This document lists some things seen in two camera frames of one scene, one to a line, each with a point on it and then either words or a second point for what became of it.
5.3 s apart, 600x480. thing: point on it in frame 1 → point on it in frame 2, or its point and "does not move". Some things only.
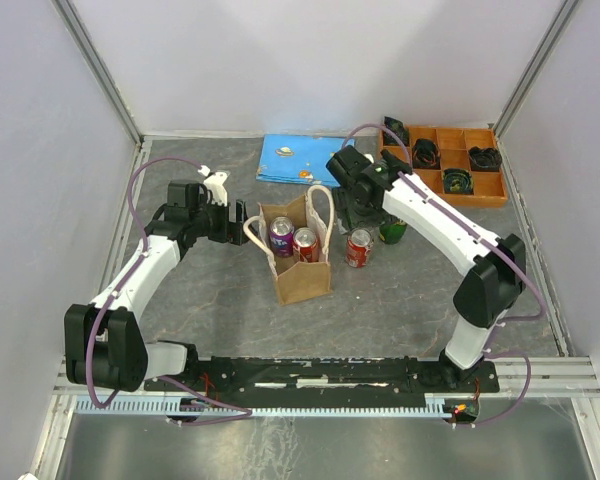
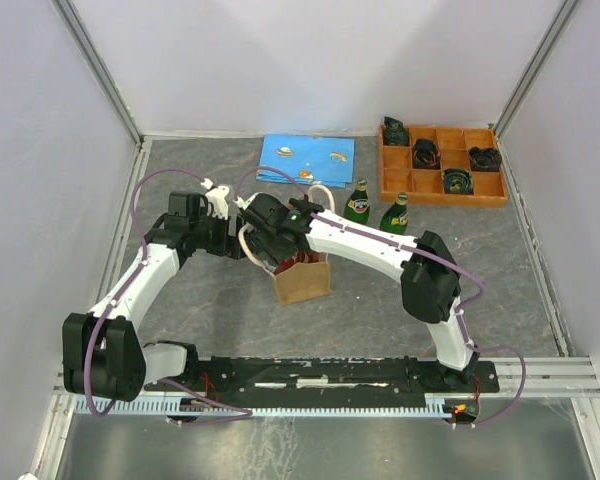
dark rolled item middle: (426, 154) does not move
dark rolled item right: (485, 159) does not move
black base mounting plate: (328, 377) does not move
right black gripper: (342, 200) → (259, 244)
